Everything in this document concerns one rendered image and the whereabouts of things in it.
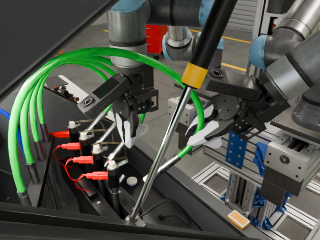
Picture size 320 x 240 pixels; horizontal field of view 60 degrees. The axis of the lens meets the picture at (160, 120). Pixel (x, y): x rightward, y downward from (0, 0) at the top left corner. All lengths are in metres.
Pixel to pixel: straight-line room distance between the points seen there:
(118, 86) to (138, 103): 0.07
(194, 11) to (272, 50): 0.19
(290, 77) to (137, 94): 0.30
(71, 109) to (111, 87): 0.38
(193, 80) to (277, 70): 0.31
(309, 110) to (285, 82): 0.57
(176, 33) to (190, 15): 0.58
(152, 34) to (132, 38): 4.35
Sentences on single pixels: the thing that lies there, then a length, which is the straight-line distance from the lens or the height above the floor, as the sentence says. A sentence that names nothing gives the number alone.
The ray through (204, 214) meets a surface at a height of 0.90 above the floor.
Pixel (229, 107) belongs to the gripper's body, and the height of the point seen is 1.30.
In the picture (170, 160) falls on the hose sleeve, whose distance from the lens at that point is 0.62.
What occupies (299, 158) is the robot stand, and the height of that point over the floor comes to 0.99.
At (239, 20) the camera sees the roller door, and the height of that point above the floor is 0.23.
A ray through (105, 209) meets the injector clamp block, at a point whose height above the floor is 0.98.
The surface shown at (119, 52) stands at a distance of 0.48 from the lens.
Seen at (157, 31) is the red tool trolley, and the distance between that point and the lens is 4.85.
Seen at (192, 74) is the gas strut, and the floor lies 1.47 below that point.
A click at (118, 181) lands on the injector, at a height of 1.07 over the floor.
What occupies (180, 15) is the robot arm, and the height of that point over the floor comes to 1.45.
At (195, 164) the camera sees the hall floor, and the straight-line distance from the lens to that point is 2.48.
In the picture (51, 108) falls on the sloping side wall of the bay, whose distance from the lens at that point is 0.91.
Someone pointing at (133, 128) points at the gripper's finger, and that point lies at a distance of 0.61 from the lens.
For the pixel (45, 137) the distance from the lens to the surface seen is 0.86.
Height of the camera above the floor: 1.55
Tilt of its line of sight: 30 degrees down
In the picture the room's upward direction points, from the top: straight up
